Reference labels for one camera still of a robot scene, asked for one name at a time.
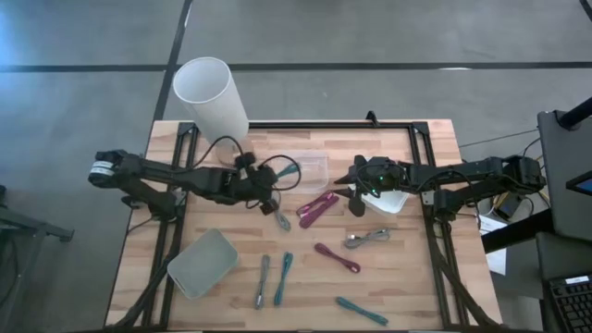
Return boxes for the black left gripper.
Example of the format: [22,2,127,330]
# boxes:
[228,151,284,216]

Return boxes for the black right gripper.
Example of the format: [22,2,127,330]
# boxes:
[332,155,411,218]

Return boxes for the teal braided USB cable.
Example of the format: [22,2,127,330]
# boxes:
[276,162,301,179]
[273,252,294,307]
[336,296,389,327]

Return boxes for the grey braided USB cable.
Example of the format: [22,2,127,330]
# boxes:
[254,253,271,310]
[343,228,391,250]
[271,203,292,232]

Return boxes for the white plastic bin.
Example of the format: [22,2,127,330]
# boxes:
[349,183,411,216]

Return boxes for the clear plastic container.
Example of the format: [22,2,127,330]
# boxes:
[277,151,330,194]

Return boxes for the white shade wooden base lamp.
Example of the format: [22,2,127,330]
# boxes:
[171,55,254,167]

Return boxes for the pale grey plastic bin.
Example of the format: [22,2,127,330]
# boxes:
[166,228,241,301]

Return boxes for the black power brick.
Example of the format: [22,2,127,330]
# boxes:
[493,190,524,222]

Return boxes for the white paper sheet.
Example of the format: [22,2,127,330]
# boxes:
[478,215,509,277]

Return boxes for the black desk beam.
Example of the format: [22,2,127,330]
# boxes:
[480,208,555,254]

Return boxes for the small screen black bezel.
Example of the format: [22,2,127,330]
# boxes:
[565,169,592,198]

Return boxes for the black pole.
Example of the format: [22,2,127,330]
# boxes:
[557,95,592,130]

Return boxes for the black floor stand legs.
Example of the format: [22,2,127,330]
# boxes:
[0,184,75,333]

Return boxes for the black keyboard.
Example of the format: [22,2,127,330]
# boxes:
[548,275,592,333]

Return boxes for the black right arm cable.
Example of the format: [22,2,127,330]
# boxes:
[364,162,475,201]

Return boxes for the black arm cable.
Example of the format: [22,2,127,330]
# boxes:
[191,135,302,193]
[364,162,475,201]

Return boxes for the black aluminium table frame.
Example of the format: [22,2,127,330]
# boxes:
[105,120,505,332]

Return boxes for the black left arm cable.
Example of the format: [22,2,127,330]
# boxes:
[191,135,302,193]

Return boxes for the yellow cable bundle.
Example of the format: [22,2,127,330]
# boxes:
[489,178,551,209]

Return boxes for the thin grey floor cable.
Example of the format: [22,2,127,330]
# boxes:
[457,128,540,149]

